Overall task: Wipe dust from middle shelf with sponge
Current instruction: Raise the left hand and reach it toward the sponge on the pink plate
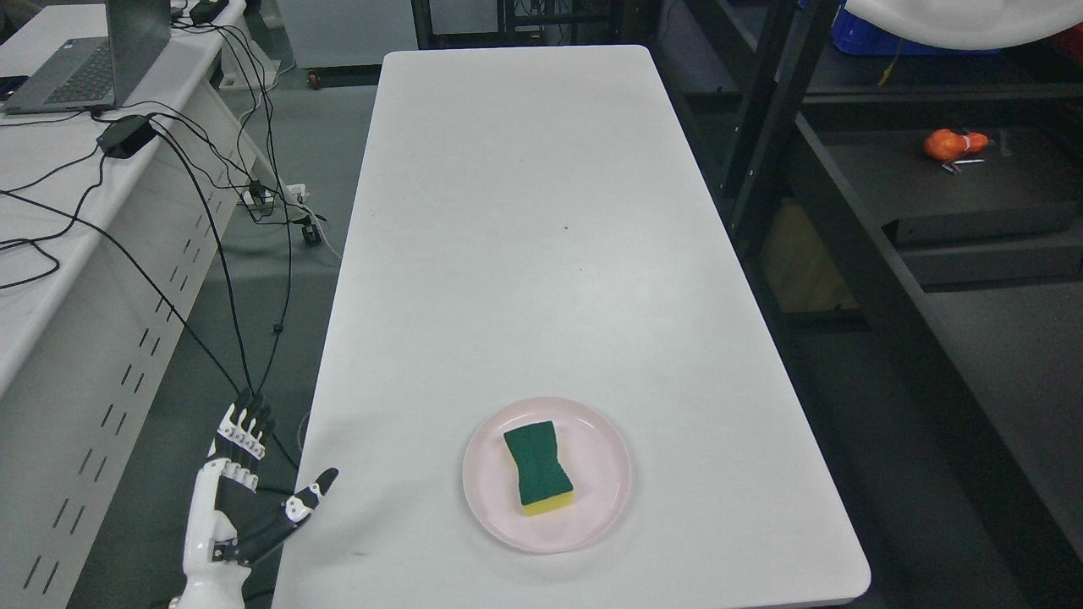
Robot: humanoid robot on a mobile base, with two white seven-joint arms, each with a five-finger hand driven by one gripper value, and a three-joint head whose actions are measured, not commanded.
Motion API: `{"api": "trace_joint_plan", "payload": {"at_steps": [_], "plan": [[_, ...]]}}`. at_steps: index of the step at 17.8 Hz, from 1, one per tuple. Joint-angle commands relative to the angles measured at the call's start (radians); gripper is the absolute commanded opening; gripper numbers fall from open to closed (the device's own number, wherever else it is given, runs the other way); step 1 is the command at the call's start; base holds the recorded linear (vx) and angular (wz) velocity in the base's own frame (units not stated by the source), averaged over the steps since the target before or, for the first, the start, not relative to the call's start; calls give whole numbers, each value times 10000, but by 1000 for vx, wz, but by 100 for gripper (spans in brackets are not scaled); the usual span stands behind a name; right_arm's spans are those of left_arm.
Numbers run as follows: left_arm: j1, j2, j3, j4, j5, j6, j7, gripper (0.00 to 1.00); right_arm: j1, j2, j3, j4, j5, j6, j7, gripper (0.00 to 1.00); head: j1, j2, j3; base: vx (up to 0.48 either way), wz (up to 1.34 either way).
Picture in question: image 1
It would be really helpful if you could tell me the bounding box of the black power adapter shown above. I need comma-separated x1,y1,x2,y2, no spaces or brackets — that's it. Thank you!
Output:
96,115,157,159

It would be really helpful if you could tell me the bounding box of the green yellow sponge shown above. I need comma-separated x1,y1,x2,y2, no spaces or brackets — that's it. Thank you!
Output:
503,420,575,517

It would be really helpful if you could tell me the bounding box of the white power strip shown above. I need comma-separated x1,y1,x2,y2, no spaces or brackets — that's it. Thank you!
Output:
242,182,309,211

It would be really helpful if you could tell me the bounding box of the grey laptop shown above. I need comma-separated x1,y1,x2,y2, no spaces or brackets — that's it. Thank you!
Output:
3,1,171,115

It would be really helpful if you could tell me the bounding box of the orange plush toy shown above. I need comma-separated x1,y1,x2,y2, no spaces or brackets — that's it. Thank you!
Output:
923,129,990,163

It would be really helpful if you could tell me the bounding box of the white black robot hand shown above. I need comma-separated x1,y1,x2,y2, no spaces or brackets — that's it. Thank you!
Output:
169,388,339,608

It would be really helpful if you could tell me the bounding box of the white rectangular table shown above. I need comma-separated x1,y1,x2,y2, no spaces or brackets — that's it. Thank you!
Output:
273,46,871,608

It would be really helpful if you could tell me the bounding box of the pink round plate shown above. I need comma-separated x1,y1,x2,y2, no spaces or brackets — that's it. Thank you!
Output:
461,397,632,555

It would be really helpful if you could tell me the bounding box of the blue plastic crate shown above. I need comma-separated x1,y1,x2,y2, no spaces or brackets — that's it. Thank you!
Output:
828,1,1001,57

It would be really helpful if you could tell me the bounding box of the dark metal shelf rack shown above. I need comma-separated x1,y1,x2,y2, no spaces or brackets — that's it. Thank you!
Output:
655,1,1080,608

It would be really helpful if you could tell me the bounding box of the white perforated side desk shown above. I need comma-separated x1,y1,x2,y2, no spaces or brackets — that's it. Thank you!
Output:
1,1,273,608

